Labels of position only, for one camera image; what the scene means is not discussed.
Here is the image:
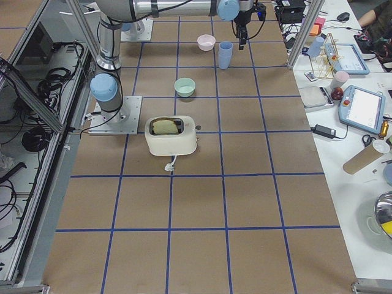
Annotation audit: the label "black gripper arm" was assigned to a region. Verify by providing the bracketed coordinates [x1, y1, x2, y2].
[234, 2, 266, 50]

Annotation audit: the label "light blue plastic cup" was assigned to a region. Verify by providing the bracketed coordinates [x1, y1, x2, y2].
[218, 41, 233, 60]

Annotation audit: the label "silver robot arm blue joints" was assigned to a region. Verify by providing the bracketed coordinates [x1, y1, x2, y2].
[90, 1, 240, 114]

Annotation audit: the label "pink bowl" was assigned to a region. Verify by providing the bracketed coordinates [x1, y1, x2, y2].
[197, 34, 216, 51]

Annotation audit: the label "mint green bowl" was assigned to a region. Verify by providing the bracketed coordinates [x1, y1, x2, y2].
[174, 78, 196, 97]

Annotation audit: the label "grey kitchen scale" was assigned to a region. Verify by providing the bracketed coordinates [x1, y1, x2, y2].
[299, 86, 334, 112]

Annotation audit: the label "teach pendant tablet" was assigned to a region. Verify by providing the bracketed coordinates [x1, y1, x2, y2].
[338, 85, 385, 134]
[324, 43, 370, 75]

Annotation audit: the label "slice of toast bread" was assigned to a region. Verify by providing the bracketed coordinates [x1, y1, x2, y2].
[153, 119, 178, 135]

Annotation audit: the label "black power adapter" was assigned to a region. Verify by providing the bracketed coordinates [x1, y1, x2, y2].
[311, 124, 336, 139]

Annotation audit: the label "cream white toaster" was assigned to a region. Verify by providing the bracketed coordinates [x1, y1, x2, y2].
[145, 115, 197, 156]

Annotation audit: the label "cardboard tube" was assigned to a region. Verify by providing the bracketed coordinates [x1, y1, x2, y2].
[342, 140, 390, 175]

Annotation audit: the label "metal mixing bowl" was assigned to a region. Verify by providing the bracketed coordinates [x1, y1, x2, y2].
[356, 191, 391, 251]

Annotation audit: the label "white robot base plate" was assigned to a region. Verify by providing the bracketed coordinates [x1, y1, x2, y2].
[88, 96, 142, 135]

